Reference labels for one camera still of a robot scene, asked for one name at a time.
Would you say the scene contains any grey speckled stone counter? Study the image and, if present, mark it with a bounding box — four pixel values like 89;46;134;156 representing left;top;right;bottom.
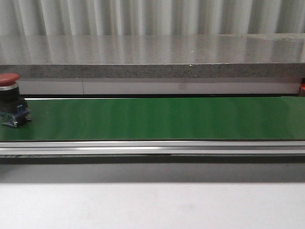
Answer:
0;33;305;96

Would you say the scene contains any green conveyor belt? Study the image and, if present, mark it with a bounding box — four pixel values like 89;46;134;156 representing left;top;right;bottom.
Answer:
0;96;305;141

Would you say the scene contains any red object at right edge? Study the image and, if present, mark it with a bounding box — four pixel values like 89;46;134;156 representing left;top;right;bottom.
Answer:
299;78;305;97

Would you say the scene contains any grey pleated curtain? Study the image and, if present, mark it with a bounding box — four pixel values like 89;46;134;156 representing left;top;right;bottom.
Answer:
0;0;305;35

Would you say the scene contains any aluminium conveyor side rail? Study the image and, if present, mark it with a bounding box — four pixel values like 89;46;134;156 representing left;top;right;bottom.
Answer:
0;140;305;164

